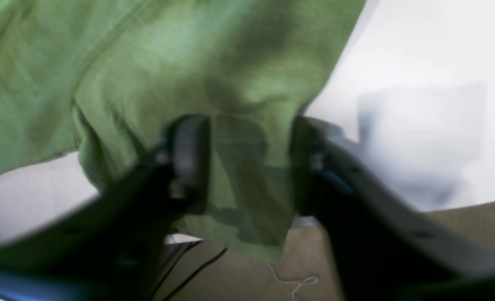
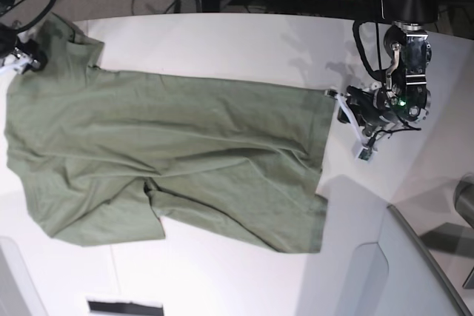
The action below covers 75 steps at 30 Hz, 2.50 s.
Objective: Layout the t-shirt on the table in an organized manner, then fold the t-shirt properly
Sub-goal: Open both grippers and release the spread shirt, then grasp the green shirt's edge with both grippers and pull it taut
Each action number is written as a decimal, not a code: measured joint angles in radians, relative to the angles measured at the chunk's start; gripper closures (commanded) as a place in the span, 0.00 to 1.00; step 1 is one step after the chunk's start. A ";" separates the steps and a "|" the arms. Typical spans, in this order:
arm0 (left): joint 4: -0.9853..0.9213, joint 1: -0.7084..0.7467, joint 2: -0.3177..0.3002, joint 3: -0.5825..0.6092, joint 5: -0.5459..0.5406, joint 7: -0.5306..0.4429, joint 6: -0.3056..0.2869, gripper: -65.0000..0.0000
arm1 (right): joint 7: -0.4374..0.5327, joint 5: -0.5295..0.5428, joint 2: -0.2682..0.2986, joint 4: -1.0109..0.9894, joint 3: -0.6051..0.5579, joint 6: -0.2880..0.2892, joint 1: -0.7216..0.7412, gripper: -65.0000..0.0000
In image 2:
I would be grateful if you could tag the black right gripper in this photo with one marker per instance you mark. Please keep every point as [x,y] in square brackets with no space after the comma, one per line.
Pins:
[32,49]

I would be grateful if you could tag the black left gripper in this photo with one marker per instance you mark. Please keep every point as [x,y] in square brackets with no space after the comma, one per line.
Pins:
[376,111]

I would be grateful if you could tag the green t-shirt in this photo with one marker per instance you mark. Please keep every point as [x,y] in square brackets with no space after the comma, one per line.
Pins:
[104,156]

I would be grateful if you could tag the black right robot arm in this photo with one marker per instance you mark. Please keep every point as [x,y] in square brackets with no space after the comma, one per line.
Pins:
[9,36]

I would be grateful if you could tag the grey metal stand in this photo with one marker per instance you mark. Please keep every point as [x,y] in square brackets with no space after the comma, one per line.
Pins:
[448,238]

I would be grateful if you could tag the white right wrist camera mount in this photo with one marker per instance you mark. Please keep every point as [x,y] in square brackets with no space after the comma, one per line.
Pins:
[15,63]

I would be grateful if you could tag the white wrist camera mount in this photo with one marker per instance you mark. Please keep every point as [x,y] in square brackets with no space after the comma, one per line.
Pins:
[15,63]
[363,149]

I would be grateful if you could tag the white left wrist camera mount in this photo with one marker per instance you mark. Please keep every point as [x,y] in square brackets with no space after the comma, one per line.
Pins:
[363,149]

